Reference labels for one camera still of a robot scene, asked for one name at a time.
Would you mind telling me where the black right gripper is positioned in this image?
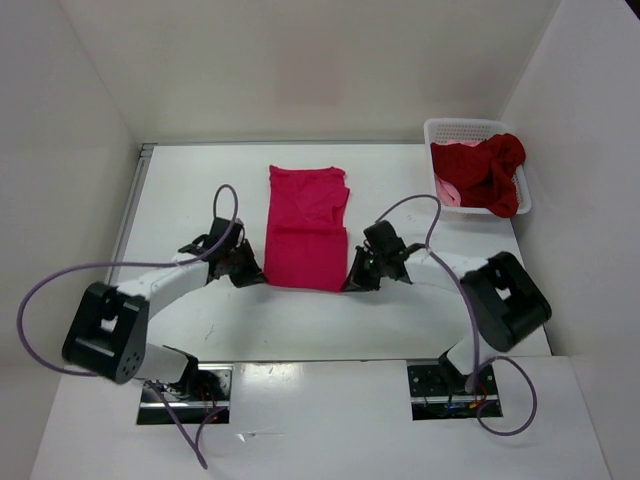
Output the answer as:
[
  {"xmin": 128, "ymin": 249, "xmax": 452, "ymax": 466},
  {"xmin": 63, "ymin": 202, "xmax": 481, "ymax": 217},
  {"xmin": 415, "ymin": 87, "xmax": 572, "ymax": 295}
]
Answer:
[{"xmin": 341, "ymin": 245, "xmax": 387, "ymax": 292}]

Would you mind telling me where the magenta t shirt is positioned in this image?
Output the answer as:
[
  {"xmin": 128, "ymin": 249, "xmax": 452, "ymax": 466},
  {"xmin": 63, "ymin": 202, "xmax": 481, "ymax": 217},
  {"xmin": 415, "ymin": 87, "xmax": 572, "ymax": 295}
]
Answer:
[{"xmin": 264, "ymin": 165, "xmax": 350, "ymax": 293}]

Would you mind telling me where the dark red t shirt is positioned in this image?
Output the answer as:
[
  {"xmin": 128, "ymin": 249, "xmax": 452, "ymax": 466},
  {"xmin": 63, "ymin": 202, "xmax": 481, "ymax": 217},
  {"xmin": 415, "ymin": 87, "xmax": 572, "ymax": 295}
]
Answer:
[{"xmin": 431, "ymin": 134, "xmax": 526, "ymax": 218}]

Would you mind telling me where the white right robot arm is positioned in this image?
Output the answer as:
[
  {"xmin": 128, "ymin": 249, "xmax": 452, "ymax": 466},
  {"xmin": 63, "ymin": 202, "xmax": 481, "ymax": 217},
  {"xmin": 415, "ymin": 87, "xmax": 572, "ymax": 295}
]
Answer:
[{"xmin": 341, "ymin": 243, "xmax": 552, "ymax": 393}]

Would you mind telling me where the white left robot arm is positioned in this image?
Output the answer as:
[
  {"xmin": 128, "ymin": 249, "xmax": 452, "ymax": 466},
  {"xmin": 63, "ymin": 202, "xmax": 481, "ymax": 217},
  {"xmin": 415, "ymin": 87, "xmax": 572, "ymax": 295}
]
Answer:
[{"xmin": 62, "ymin": 236, "xmax": 266, "ymax": 400}]

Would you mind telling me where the light pink t shirt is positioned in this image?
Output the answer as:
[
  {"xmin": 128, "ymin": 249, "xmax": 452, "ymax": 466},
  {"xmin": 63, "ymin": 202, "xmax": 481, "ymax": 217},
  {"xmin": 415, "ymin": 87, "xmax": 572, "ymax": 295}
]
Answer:
[{"xmin": 434, "ymin": 140, "xmax": 481, "ymax": 207}]

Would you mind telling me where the white perforated plastic basket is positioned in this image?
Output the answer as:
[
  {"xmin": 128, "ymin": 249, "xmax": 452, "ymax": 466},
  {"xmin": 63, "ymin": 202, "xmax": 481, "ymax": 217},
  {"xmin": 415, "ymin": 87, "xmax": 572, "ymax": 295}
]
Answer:
[{"xmin": 423, "ymin": 118, "xmax": 532, "ymax": 215}]

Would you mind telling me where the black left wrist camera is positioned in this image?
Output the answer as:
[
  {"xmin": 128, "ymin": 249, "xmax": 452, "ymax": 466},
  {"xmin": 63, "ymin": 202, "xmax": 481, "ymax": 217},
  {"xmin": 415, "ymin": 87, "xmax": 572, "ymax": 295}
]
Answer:
[{"xmin": 203, "ymin": 217, "xmax": 244, "ymax": 253}]

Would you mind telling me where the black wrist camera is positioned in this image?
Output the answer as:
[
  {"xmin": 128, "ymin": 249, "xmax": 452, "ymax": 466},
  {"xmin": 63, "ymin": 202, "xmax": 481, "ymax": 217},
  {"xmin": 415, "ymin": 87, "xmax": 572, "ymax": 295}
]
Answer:
[
  {"xmin": 203, "ymin": 217, "xmax": 244, "ymax": 253},
  {"xmin": 363, "ymin": 220, "xmax": 406, "ymax": 256}
]

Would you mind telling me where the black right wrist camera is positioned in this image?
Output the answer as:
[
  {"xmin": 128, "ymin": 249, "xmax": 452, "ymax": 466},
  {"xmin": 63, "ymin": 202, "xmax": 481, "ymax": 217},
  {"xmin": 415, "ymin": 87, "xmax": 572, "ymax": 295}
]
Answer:
[{"xmin": 363, "ymin": 220, "xmax": 406, "ymax": 256}]

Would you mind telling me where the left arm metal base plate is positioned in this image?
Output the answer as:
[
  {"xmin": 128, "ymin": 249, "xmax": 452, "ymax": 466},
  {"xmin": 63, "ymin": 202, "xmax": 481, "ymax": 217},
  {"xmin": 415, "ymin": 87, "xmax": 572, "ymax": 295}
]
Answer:
[{"xmin": 136, "ymin": 363, "xmax": 234, "ymax": 426}]

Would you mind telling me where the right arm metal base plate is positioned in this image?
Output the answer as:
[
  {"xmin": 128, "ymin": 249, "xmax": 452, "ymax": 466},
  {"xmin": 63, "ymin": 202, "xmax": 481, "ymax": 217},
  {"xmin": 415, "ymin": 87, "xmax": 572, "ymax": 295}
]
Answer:
[{"xmin": 406, "ymin": 359, "xmax": 503, "ymax": 421}]

